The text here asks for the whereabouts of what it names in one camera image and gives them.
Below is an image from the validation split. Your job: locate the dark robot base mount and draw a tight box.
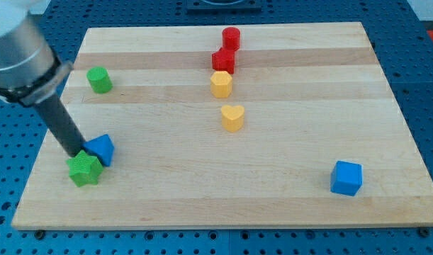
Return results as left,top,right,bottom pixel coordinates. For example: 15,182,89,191
186,0,263,12

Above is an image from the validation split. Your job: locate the blue triangle block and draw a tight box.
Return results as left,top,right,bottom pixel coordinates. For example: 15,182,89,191
83,134,115,166

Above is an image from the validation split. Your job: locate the yellow hexagon block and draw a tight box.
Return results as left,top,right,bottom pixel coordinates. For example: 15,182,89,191
210,71,232,98

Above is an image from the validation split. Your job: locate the wooden board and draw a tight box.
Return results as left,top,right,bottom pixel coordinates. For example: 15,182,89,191
12,22,433,230

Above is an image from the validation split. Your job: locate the red star block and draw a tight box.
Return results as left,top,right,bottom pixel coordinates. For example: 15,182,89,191
211,47,235,74

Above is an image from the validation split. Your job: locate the yellow heart block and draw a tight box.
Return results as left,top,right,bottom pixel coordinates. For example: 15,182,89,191
220,105,245,132

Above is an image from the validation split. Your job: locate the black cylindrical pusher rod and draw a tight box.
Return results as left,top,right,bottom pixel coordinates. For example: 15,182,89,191
34,93,85,157

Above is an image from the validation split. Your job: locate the blue cube block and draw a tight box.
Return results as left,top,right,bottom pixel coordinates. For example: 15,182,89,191
330,161,363,196

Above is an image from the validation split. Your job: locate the red cylinder block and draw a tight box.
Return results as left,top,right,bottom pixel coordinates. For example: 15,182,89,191
222,27,241,51

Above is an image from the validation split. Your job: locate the green cylinder block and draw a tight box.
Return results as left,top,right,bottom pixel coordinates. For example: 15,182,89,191
86,67,113,94

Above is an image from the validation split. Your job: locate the green star block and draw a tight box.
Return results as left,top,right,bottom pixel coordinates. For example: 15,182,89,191
66,150,103,187

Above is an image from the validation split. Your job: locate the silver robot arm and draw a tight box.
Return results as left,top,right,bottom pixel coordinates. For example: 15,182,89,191
0,1,85,157

